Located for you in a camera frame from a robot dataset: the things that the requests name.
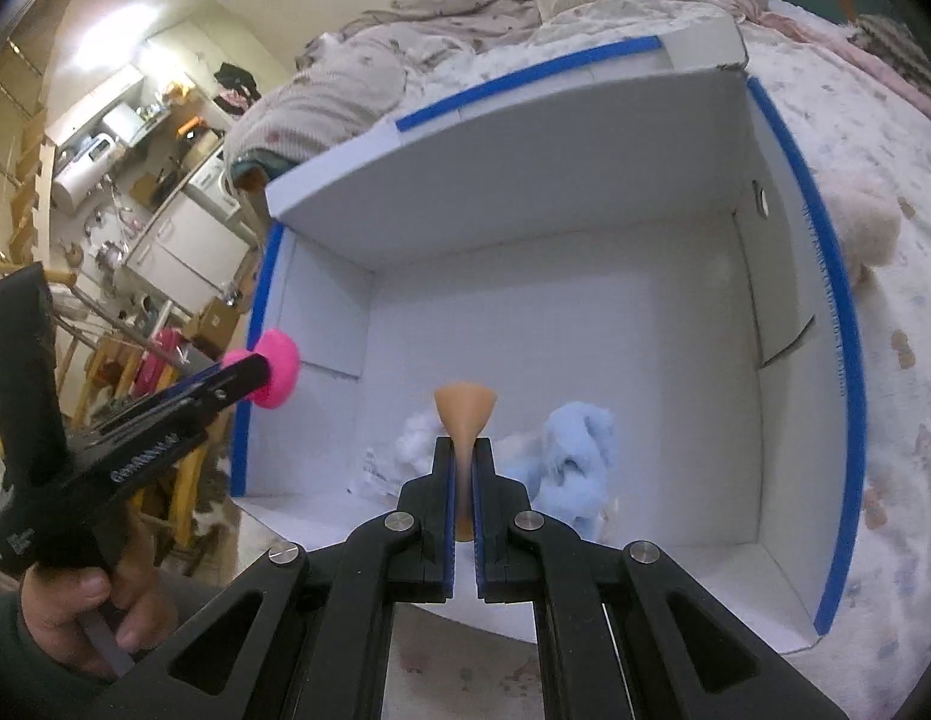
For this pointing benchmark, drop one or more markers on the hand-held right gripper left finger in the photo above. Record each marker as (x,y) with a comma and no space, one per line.
(444,525)

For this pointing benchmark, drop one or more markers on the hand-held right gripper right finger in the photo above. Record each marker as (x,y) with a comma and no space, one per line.
(484,525)

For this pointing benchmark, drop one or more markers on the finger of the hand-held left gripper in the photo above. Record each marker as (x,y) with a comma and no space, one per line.
(207,373)
(233,386)

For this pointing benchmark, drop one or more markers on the pink plush toy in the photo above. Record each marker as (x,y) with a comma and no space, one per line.
(279,367)

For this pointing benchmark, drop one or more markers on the clear plastic packet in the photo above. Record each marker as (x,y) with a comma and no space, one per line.
(372,476)

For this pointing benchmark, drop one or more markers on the white plush toy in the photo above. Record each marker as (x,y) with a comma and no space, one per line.
(419,431)

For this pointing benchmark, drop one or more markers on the light blue plush toy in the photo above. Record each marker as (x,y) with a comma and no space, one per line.
(578,457)

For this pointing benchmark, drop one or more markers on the blue and white cardboard box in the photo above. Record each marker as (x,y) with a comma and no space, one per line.
(585,277)

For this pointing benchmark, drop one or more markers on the cream plush toy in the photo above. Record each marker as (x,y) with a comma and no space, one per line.
(863,221)

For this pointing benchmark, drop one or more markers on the person's left hand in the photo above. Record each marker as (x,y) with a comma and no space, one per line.
(83,600)

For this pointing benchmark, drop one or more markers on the small cardboard box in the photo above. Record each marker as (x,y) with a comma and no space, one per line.
(214,322)

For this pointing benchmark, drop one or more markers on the pink bag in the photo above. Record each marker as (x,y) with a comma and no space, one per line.
(154,364)

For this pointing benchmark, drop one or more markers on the metal pole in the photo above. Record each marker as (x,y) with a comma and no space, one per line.
(120,322)

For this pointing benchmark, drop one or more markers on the white floor cabinet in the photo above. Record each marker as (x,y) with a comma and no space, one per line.
(180,240)

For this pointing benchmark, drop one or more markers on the beige patterned plush toy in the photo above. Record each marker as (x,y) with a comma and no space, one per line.
(210,521)

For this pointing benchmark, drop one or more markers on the white washing machine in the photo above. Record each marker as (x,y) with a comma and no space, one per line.
(210,187)

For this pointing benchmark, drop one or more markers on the hanging clothes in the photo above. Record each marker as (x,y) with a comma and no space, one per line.
(237,86)

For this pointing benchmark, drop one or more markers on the grey checked blanket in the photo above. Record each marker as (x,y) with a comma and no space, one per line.
(323,105)

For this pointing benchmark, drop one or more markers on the grey brown duvet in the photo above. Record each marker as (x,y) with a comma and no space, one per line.
(450,15)

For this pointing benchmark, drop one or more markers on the patterned knit blanket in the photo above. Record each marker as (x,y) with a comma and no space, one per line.
(904,45)

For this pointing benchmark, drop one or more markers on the white wall cabinet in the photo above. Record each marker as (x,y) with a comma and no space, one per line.
(90,101)

